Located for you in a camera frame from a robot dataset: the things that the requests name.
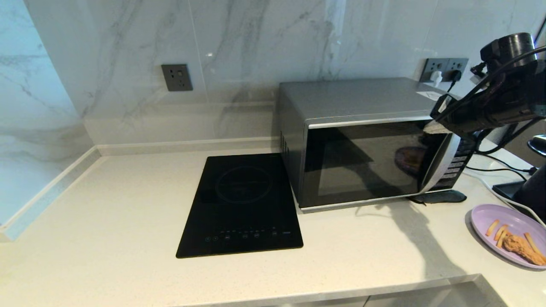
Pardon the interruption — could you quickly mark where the purple plate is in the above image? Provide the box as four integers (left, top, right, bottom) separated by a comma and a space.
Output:
470, 204, 546, 270

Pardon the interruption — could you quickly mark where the silver microwave oven body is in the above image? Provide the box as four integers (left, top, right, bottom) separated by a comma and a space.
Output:
279, 78, 476, 211

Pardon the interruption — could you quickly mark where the dark blue rubber mat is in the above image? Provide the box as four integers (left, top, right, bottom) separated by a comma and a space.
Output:
407, 190, 467, 206

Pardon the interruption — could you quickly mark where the black countertop appliance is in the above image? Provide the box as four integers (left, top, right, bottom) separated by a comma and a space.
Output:
492, 135, 546, 222

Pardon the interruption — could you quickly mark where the brown fried chicken piece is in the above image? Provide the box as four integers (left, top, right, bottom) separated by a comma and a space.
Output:
502, 235, 546, 266

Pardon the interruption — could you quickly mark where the long orange french fry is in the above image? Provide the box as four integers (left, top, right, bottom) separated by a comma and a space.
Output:
524, 232, 544, 258

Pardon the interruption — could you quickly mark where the black induction cooktop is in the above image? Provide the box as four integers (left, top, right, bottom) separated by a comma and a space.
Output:
176, 153, 304, 259

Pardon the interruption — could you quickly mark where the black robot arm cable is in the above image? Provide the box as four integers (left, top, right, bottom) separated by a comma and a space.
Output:
433, 46, 546, 156

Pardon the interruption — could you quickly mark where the grey double wall socket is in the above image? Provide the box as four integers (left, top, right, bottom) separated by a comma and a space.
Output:
420, 58, 469, 83

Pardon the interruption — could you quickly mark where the thin black power cable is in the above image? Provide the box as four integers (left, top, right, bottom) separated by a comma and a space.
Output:
466, 166, 529, 182
480, 152, 539, 175

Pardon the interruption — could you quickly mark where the white power cable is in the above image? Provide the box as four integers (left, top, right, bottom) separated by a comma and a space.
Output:
465, 171, 546, 225

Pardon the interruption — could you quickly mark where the grey single wall socket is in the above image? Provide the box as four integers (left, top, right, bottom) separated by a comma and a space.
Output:
161, 64, 193, 92

